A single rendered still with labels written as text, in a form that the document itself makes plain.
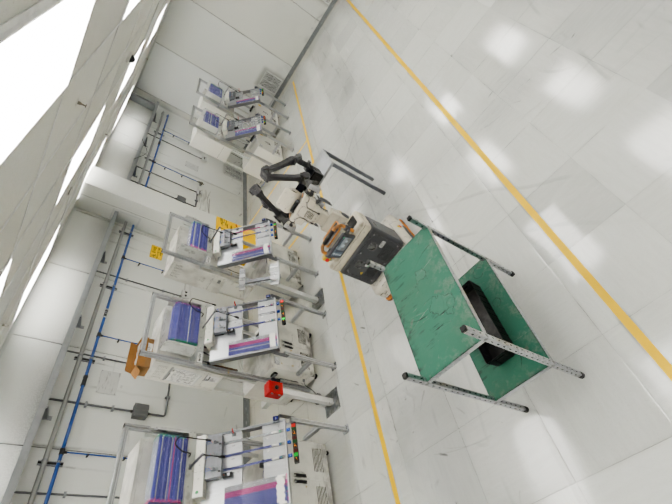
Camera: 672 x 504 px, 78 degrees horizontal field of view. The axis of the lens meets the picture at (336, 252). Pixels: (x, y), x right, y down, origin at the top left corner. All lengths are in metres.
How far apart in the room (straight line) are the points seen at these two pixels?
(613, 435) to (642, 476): 0.21
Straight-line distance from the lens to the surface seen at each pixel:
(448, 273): 2.45
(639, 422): 2.85
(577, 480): 2.97
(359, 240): 3.68
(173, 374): 4.68
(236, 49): 11.06
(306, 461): 4.34
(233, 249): 5.64
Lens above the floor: 2.66
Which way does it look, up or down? 29 degrees down
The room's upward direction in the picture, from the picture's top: 67 degrees counter-clockwise
